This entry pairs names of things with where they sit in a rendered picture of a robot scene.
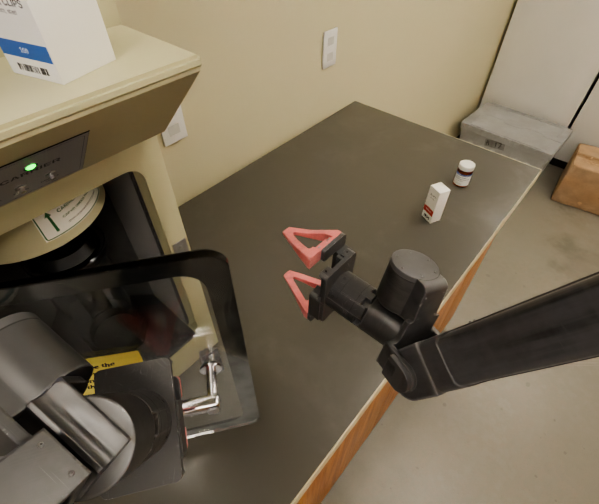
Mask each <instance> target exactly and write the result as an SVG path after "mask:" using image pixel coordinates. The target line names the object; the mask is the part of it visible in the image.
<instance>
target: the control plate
mask: <svg viewBox="0 0 599 504"><path fill-rule="evenodd" d="M89 131H90V130H88V131H86V132H83V133H81V134H79V135H76V136H74V137H71V138H69V139H67V140H64V141H62V142H59V143H57V144H54V145H52V146H50V147H47V148H45V149H42V150H40V151H37V152H35V153H33V154H30V155H28V156H25V157H23V158H20V159H18V160H16V161H13V162H11V163H8V164H6V165H3V166H1V167H0V206H3V205H5V204H7V203H9V202H11V201H13V200H16V199H18V198H20V197H22V196H24V195H26V194H28V193H31V192H33V191H35V190H37V189H39V188H41V187H44V186H46V185H48V184H50V183H52V182H54V181H57V180H59V179H61V178H63V177H65V176H67V175H70V174H72V173H74V172H76V171H78V170H80V169H82V168H83V164H84V159H85V153H86V147H87V142H88V136H89ZM31 163H38V165H37V166H36V167H35V168H34V169H32V170H28V171H24V170H23V168H24V167H25V166H27V165H29V164H31ZM53 171H55V172H56V174H54V175H55V177H56V178H55V179H54V180H51V179H50V178H49V177H48V178H45V175H46V174H48V173H50V172H53ZM24 184H26V187H25V189H26V191H27V192H25V193H23V194H21V192H20V191H15V188H17V187H19V186H21V185H24Z"/></svg>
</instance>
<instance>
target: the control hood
mask: <svg viewBox="0 0 599 504"><path fill-rule="evenodd" d="M106 31H107V34H108V37H109V40H110V43H111V46H112V49H113V52H114V55H115V57H116V60H114V61H112V62H110V63H108V64H106V65H104V66H102V67H100V68H98V69H96V70H94V71H92V72H90V73H88V74H86V75H84V76H82V77H80V78H78V79H75V80H73V81H71V82H69V83H67V84H65V85H62V84H58V83H54V82H50V81H46V80H42V79H38V78H34V77H30V76H26V75H22V74H18V73H14V72H13V70H12V68H11V66H10V64H9V62H8V60H7V59H6V57H5V56H4V57H1V58H0V167H1V166H3V165H6V164H8V163H11V162H13V161H16V160H18V159H20V158H23V157H25V156H28V155H30V154H33V153H35V152H37V151H40V150H42V149H45V148H47V147H50V146H52V145H54V144H57V143H59V142H62V141H64V140H67V139H69V138H71V137H74V136H76V135H79V134H81V133H83V132H86V131H88V130H90V131H89V136H88V142H87V147H86V153H85V159H84V164H83V168H82V169H80V170H78V171H81V170H83V169H85V168H87V167H89V166H91V165H93V164H96V163H98V162H100V161H102V160H104V159H106V158H109V157H111V156H113V155H115V154H117V153H119V152H121V151H124V150H126V149H128V148H130V147H132V146H134V145H137V144H139V143H141V142H143V141H145V140H147V139H149V138H152V137H154V136H156V135H158V134H160V133H162V132H165V130H166V128H167V127H168V125H169V123H170V122H171V120H172V118H173V116H174V115H175V113H176V111H177V110H178V108H179V106H180V105H181V103H182V101H183V99H184V98H185V96H186V94H187V93H188V91H189V89H190V87H191V86H192V84H193V82H194V81H195V79H196V77H197V76H198V74H199V72H200V67H201V66H202V63H201V57H199V56H197V54H195V53H192V52H190V51H187V50H184V49H182V48H179V47H177V46H174V45H172V44H169V43H167V42H164V41H162V40H159V39H157V38H154V37H151V36H149V35H146V34H144V33H141V32H139V31H136V30H134V29H131V28H129V27H126V26H124V25H118V26H114V27H110V28H107V29H106ZM78 171H76V172H78ZM76 172H74V173H76ZM74 173H72V174H74ZM72 174H70V175H72ZM70 175H67V176H65V177H63V178H66V177H68V176H70ZM63 178H61V179H63ZM61 179H59V180H61ZM59 180H57V181H59ZM57 181H54V182H52V183H50V184H53V183H55V182H57ZM50 184H48V185H50ZM48 185H46V186H48ZM46 186H44V187H46ZM44 187H41V188H39V189H37V190H35V191H38V190H40V189H42V188H44ZM35 191H33V192H35ZM33 192H31V193H33ZM31 193H28V194H26V195H24V196H22V197H25V196H27V195H29V194H31ZM22 197H20V198H22ZM20 198H18V199H20ZM18 199H16V200H18ZM16 200H13V201H11V202H9V203H7V204H10V203H12V202H14V201H16ZM7 204H5V205H7ZM5 205H3V206H5ZM3 206H0V208H1V207H3Z"/></svg>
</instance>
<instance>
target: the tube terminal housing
mask: <svg viewBox="0 0 599 504"><path fill-rule="evenodd" d="M96 1H97V4H98V7H99V10H100V13H101V16H102V19H103V22H104V25H105V28H106V29H107V28H110V27H114V26H118V25H122V24H121V21H120V18H119V14H118V11H117V8H116V4H115V1H114V0H96ZM4 56H5V55H4V53H3V51H2V49H1V47H0V58H1V57H4ZM131 171H133V174H134V176H135V179H136V182H137V184H138V187H139V189H140V192H141V195H142V197H143V200H144V203H145V205H146V208H147V210H148V213H149V216H150V218H151V221H152V223H153V226H154V229H155V231H156V234H157V236H158V239H159V242H160V244H161V247H162V249H163V252H164V255H169V254H175V252H174V249H173V246H172V245H174V244H175V243H177V242H179V241H180V240H182V239H183V238H185V239H186V242H187V245H188V249H189V251H191V249H190V246H189V242H188V239H187V236H186V232H185V229H184V226H183V223H182V219H181V216H180V213H179V209H178V206H177V203H176V200H175V196H174V193H173V190H172V186H171V183H170V180H169V177H168V173H167V170H166V167H165V164H164V160H163V157H162V154H161V150H160V147H159V144H158V141H157V137H156V136H154V137H152V138H149V139H147V140H145V141H143V142H141V143H139V144H137V145H134V146H132V147H130V148H128V149H126V150H124V151H121V152H119V153H117V154H115V155H113V156H111V157H109V158H106V159H104V160H102V161H100V162H98V163H96V164H93V165H91V166H89V167H87V168H85V169H83V170H81V171H78V172H76V173H74V174H72V175H70V176H68V177H66V178H63V179H61V180H59V181H57V182H55V183H53V184H50V185H48V186H46V187H44V188H42V189H40V190H38V191H35V192H33V193H31V194H29V195H27V196H25V197H22V198H20V199H18V200H16V201H14V202H12V203H10V204H7V205H5V206H3V207H1V208H0V235H2V234H4V233H6V232H8V231H10V230H12V229H14V228H16V227H18V226H20V225H22V224H24V223H26V222H28V221H30V220H32V219H34V218H36V217H38V216H40V215H42V214H44V213H46V212H48V211H50V210H52V209H54V208H56V207H58V206H60V205H62V204H64V203H66V202H68V201H70V200H72V199H74V198H76V197H78V196H80V195H82V194H84V193H86V192H88V191H90V190H92V189H94V188H96V187H98V186H100V185H102V184H104V183H106V182H108V181H110V180H112V179H114V178H116V177H118V176H120V175H122V174H124V173H127V172H131Z"/></svg>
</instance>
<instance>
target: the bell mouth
mask: <svg viewBox="0 0 599 504"><path fill-rule="evenodd" d="M104 202H105V190H104V187H103V185H100V186H98V187H96V188H94V189H92V190H90V191H88V192H86V193H84V194H82V195H80V196H78V197H76V198H74V199H72V200H70V201H68V202H66V203H64V204H62V205H60V206H58V207H56V208H54V209H52V210H50V211H48V212H46V213H44V214H42V215H40V216H38V217H36V218H34V219H32V220H30V221H28V222H26V223H24V224H22V225H20V226H18V227H16V228H14V229H12V230H10V231H8V232H6V233H4V234H2V235H0V265H3V264H10V263H16V262H20V261H24V260H28V259H31V258H35V257H38V256H40V255H43V254H45V253H48V252H50V251H52V250H55V249H57V248H59V247H60V246H62V245H64V244H66V243H68V242H69V241H71V240H72V239H74V238H75V237H77V236H78V235H79V234H81V233H82V232H83V231H84V230H85V229H86V228H88V227H89V226H90V225H91V223H92V222H93V221H94V220H95V219H96V218H97V216H98V215H99V213H100V212H101V210H102V208H103V205H104Z"/></svg>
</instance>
